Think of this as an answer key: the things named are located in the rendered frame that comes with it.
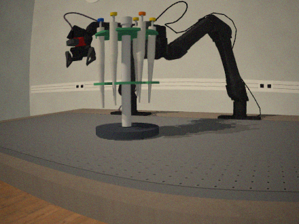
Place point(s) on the white pipette with blue button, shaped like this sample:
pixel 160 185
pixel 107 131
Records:
pixel 101 59

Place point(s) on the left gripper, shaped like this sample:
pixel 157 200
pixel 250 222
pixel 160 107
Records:
pixel 158 53

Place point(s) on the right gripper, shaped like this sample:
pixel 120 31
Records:
pixel 83 49

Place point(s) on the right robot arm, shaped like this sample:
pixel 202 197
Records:
pixel 87 34

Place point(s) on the white pipette with yellow button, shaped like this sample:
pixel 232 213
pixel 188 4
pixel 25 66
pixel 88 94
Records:
pixel 151 44
pixel 113 51

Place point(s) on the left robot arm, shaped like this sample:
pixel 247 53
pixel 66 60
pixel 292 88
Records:
pixel 217 30

